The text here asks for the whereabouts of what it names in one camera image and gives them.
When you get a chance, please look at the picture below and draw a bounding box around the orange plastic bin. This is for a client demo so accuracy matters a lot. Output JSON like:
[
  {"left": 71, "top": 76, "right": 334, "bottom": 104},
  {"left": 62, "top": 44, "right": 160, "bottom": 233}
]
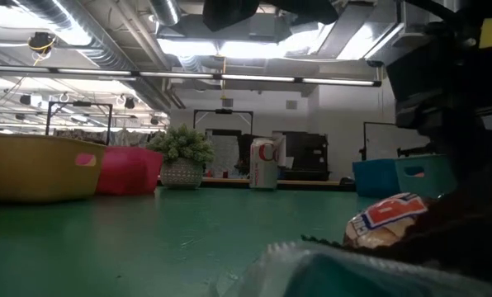
[{"left": 0, "top": 127, "right": 107, "bottom": 203}]

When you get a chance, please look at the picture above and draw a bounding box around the grey-blue plastic bin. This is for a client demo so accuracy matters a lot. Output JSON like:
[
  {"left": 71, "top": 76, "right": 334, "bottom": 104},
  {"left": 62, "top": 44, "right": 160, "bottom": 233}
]
[{"left": 394, "top": 154, "right": 492, "bottom": 200}]

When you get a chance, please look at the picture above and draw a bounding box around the red plastic bin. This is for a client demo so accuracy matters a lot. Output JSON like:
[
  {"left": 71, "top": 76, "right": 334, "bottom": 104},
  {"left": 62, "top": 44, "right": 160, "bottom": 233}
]
[{"left": 95, "top": 144, "right": 164, "bottom": 196}]

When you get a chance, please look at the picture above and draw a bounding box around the silver Diet Coke can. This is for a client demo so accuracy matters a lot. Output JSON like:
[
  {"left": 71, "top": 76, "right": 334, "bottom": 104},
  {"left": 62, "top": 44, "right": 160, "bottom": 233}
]
[{"left": 248, "top": 137, "right": 280, "bottom": 191}]

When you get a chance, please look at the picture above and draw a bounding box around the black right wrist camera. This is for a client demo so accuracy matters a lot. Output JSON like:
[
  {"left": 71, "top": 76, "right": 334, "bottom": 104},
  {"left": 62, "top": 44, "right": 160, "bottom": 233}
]
[{"left": 395, "top": 97, "right": 441, "bottom": 129}]

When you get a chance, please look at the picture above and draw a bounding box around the black yellow ceiling cable reel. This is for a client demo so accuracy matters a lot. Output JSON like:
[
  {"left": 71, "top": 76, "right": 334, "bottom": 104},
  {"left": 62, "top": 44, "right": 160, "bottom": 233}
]
[{"left": 26, "top": 31, "right": 58, "bottom": 54}]

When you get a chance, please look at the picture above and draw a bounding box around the blue plastic bin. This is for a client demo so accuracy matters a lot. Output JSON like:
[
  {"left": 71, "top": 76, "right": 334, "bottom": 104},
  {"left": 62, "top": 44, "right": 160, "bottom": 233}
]
[{"left": 352, "top": 158, "right": 400, "bottom": 198}]

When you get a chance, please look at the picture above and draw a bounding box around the artificial green potted plant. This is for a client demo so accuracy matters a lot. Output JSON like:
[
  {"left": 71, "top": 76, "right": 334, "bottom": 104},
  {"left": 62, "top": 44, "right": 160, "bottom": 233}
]
[{"left": 146, "top": 123, "right": 216, "bottom": 191}]

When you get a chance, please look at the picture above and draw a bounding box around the brown chocolate PayDay bar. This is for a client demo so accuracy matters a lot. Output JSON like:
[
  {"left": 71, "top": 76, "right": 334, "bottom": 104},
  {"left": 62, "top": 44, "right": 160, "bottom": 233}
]
[{"left": 343, "top": 191, "right": 492, "bottom": 284}]

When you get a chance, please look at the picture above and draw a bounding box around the clear Jolly Rancher packet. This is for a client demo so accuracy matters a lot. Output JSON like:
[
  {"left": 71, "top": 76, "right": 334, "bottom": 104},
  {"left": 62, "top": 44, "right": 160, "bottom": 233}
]
[{"left": 212, "top": 241, "right": 492, "bottom": 297}]

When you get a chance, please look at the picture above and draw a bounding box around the black metal rig frame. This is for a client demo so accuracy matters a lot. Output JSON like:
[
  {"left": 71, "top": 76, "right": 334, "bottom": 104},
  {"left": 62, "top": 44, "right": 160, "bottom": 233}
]
[
  {"left": 192, "top": 107, "right": 254, "bottom": 130},
  {"left": 44, "top": 100, "right": 114, "bottom": 146}
]

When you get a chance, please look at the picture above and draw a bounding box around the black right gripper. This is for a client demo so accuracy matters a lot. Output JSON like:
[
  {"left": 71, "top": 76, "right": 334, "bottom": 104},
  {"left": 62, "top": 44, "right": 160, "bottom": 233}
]
[{"left": 387, "top": 19, "right": 492, "bottom": 199}]

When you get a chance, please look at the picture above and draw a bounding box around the silver round air duct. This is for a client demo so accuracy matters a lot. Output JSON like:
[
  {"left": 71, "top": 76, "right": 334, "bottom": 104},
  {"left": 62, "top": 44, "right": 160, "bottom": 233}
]
[{"left": 148, "top": 0, "right": 182, "bottom": 26}]

